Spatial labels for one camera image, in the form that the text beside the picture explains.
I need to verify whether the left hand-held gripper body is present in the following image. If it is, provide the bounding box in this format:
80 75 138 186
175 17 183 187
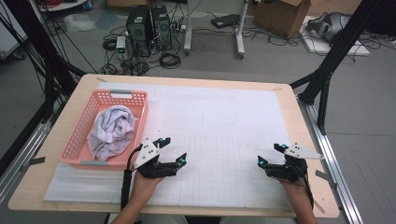
133 137 180 179

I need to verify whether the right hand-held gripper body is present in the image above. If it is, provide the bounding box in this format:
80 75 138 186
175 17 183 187
264 142 325 184

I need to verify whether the lilac towel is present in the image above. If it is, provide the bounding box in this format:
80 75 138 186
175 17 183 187
87 105 137 161

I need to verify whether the pink plastic basket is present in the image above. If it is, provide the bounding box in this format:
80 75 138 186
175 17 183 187
59 89 149 172

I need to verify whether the person's right hand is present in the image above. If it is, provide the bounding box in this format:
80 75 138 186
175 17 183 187
279 178 313 203

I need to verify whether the person's left hand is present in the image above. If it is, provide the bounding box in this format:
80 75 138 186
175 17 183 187
130 171 165 201

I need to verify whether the white grid mat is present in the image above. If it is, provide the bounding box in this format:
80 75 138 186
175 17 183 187
42 81 300 209

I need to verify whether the small white device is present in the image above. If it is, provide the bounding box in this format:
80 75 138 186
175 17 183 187
115 35 127 61

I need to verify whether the white board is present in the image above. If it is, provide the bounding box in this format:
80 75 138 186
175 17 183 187
300 15 371 57

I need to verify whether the white metal stand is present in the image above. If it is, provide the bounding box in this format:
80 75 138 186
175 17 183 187
183 0 250 60

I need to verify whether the black computer tower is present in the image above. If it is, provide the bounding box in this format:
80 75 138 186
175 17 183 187
125 4 154 58
151 5 173 50

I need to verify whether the open cardboard box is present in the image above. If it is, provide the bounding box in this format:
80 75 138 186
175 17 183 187
252 0 312 39

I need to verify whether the flat black device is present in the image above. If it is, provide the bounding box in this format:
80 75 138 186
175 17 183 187
210 13 241 30

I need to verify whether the clear plastic bag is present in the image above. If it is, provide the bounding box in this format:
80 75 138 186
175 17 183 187
64 12 97 34

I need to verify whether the white cabinet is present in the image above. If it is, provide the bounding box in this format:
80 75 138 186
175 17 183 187
0 0 28 61

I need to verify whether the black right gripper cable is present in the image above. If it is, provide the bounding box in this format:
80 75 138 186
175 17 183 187
297 160 315 210

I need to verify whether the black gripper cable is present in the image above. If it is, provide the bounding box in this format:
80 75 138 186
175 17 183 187
120 146 143 213
297 160 315 210

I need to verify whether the grey metal bracket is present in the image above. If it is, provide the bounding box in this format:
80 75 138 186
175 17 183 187
315 169 338 189
21 156 47 173

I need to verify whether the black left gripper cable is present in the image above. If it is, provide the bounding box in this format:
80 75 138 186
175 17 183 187
120 146 143 213

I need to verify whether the aluminium rail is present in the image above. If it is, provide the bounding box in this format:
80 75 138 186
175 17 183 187
297 96 364 224
0 102 64 203

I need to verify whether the coiled black cable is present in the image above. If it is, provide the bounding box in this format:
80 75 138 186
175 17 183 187
159 52 182 70

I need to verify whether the black metal frame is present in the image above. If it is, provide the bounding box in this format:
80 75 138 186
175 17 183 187
0 0 87 125
289 0 396 136

